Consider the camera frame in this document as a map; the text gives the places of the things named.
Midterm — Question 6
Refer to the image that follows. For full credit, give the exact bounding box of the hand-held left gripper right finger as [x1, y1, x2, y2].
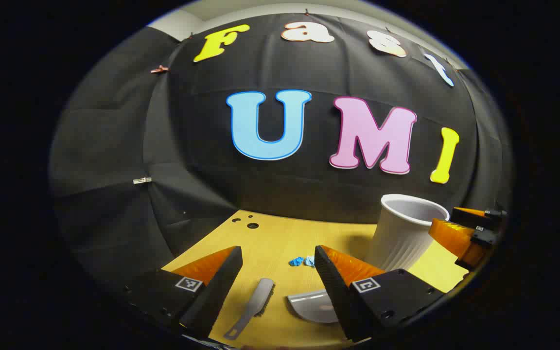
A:
[314, 245, 446, 343]

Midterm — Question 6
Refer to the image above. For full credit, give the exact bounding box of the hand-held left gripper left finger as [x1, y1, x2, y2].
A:
[124, 245, 243, 341]

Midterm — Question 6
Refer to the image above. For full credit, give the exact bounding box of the grey dustpan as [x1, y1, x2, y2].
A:
[287, 289, 340, 324]

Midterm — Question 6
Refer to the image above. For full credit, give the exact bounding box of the small grey broom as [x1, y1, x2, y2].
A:
[223, 278, 276, 341]

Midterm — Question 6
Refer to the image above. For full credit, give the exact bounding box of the white ribbed garbage bin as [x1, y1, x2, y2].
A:
[365, 194, 451, 271]

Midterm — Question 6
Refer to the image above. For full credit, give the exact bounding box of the light wooden desktop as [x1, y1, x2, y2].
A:
[162, 210, 470, 350]

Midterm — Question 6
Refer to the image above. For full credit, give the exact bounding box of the black backdrop cloth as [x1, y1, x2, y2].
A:
[49, 12, 511, 292]

